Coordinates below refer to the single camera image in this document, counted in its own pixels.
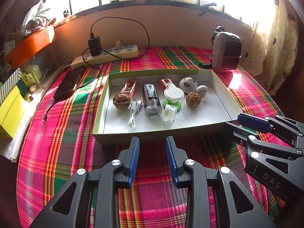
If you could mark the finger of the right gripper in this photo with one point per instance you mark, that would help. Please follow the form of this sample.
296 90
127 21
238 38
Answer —
286 129
252 143

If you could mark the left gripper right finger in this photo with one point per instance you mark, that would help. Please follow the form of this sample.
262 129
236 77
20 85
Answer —
234 204

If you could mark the walnut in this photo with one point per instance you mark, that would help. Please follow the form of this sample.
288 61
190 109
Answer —
122 101
193 99

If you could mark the white ribbed small spool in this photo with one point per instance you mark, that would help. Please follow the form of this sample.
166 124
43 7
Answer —
169 114

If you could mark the green spool with white top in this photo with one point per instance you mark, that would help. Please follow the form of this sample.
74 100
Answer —
173 95

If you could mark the white mushroom shaped hook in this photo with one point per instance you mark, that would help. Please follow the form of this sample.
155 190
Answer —
202 91

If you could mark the black silver lighter gadget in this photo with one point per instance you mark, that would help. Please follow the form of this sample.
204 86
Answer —
151 100

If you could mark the walnut in tray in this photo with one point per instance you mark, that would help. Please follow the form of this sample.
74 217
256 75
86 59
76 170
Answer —
122 101

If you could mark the white cardboard box tray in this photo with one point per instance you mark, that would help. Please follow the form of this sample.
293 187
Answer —
113 126

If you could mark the white round mini fan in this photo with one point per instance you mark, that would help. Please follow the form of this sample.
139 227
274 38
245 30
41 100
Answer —
188 84

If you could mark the polka dot curtain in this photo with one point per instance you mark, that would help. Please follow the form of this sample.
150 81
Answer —
273 45

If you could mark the small black object by heater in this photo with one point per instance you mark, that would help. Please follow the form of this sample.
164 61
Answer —
206 65

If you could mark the pink nail clipper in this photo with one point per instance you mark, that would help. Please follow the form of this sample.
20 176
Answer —
129 88

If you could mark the grey portable heater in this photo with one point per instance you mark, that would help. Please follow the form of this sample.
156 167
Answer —
226 52

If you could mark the pink small case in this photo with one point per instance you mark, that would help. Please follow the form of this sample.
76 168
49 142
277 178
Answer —
165 83

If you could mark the white power strip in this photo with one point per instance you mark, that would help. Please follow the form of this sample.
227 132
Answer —
125 53

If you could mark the yellow box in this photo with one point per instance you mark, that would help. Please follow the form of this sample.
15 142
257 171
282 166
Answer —
12 110

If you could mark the black charger adapter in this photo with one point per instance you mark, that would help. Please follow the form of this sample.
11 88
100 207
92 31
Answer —
94 44

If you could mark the glass tank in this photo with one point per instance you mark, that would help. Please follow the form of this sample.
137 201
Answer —
38 68

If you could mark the green striped box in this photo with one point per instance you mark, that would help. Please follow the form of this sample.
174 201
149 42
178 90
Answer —
10 83

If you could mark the orange box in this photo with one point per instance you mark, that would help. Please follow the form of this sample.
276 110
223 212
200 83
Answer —
29 46

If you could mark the papers and plant pile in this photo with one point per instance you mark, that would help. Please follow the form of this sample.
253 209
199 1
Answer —
37 18

